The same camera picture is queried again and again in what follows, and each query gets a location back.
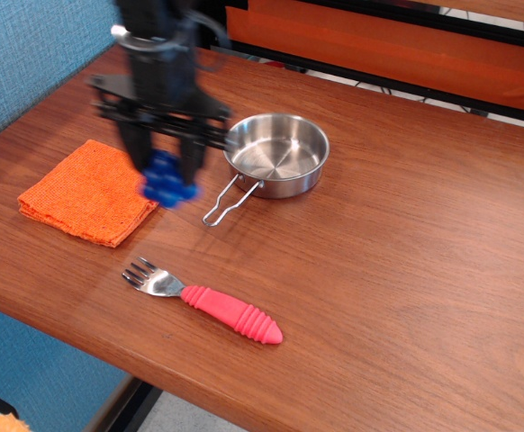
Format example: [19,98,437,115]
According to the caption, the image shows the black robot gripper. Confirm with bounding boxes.
[88,38,230,185]

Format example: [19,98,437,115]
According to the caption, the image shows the small steel pan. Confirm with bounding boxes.
[203,113,330,227]

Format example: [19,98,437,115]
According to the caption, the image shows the fork with pink handle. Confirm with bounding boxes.
[122,256,284,345]

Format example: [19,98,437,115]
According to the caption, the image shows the orange object at corner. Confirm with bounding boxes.
[0,414,31,432]

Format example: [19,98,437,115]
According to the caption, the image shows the blue bumpy toy ball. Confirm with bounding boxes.
[141,150,198,208]

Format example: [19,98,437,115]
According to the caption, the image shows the orange folded cloth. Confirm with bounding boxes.
[18,139,158,248]

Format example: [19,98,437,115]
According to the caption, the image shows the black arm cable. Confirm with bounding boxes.
[185,8,234,73]

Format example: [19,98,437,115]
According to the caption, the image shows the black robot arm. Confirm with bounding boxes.
[89,1,230,186]

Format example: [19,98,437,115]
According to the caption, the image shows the orange panel black frame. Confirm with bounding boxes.
[189,0,524,128]

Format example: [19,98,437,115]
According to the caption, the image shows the black table leg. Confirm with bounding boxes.
[83,375,162,432]

